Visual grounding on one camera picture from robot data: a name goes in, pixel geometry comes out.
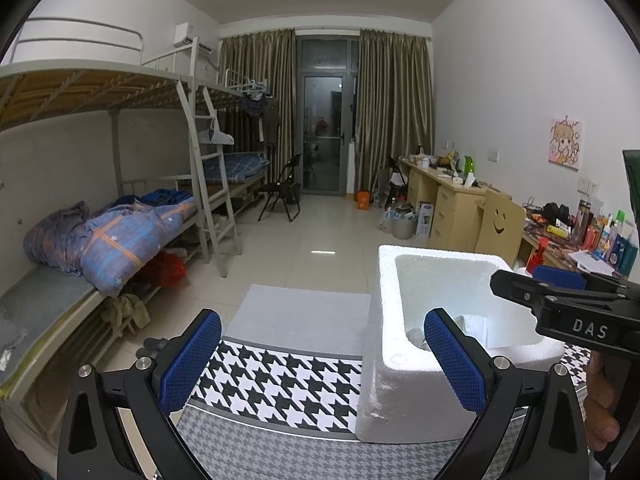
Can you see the white pump bottle red top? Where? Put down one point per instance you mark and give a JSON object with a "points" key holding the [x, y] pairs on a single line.
{"points": [[539, 252]]}

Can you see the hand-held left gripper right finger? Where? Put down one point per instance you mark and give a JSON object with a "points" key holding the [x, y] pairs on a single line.
{"points": [[457, 360]]}

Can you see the white hanging cloth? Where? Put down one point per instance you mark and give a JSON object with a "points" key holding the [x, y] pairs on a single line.
{"points": [[217, 136]]}

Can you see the black bag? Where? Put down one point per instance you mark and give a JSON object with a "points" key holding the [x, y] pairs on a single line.
{"points": [[555, 212]]}

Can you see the orange box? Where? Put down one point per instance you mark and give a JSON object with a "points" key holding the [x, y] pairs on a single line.
{"points": [[362, 200]]}

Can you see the red bag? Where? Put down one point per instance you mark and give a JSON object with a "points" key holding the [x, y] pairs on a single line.
{"points": [[170, 270]]}

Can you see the brown curtain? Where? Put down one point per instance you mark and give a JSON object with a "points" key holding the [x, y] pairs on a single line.
{"points": [[255, 110], [395, 100]]}

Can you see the grey metal bucket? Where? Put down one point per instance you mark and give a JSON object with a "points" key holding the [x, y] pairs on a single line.
{"points": [[401, 225]]}

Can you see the person's right hand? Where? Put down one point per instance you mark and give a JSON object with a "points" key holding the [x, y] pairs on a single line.
{"points": [[602, 405]]}

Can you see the white wall socket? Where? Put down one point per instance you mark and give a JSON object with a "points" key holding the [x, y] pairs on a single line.
{"points": [[588, 185]]}

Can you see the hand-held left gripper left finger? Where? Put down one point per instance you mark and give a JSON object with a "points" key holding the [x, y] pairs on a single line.
{"points": [[192, 360]]}

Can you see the blue mattress cover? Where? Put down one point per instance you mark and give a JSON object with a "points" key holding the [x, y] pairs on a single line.
{"points": [[237, 167]]}

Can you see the green bottle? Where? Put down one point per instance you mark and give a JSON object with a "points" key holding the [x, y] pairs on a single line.
{"points": [[469, 165]]}

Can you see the yellow tube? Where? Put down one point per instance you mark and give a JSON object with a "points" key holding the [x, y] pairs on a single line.
{"points": [[559, 229]]}

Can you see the black shoes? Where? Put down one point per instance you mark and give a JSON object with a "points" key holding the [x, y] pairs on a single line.
{"points": [[156, 346]]}

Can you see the plain wooden desk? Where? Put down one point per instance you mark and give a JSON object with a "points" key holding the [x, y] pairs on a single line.
{"points": [[445, 210]]}

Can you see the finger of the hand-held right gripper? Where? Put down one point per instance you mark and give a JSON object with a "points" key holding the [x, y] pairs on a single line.
{"points": [[557, 277], [515, 287]]}

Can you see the white foam box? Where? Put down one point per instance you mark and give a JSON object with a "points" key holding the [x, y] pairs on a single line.
{"points": [[390, 390]]}

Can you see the wooden chair with smiley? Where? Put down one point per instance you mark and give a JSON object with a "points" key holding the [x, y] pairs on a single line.
{"points": [[500, 225]]}

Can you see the olive clothes heap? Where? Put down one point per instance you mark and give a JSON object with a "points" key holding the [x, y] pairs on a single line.
{"points": [[127, 312]]}

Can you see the white blue carton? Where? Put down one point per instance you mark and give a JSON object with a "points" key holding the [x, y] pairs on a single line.
{"points": [[424, 219]]}

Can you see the glass balcony door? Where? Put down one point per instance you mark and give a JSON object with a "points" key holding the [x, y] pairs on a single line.
{"points": [[325, 125]]}

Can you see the cartoon wall poster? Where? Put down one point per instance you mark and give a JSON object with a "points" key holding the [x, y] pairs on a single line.
{"points": [[566, 141]]}

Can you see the white wall switch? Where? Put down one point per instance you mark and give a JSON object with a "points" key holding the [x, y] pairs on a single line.
{"points": [[493, 155]]}

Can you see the white papers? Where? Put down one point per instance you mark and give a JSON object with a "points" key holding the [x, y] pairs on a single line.
{"points": [[590, 261]]}

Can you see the blue patterned quilt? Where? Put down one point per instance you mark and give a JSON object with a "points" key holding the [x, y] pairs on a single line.
{"points": [[120, 237]]}

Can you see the hanging dark clothes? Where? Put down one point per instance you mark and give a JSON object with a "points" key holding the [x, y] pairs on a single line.
{"points": [[257, 110]]}

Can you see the houndstooth tablecloth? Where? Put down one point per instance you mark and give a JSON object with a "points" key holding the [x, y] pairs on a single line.
{"points": [[280, 390]]}

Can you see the white metal bunk bed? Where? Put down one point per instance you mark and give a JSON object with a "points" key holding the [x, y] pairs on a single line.
{"points": [[150, 80], [235, 90]]}

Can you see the white air conditioner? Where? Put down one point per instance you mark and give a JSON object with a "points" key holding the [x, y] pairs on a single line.
{"points": [[190, 37]]}

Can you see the row of toiletry bottles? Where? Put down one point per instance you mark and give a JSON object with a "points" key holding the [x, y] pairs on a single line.
{"points": [[610, 240]]}

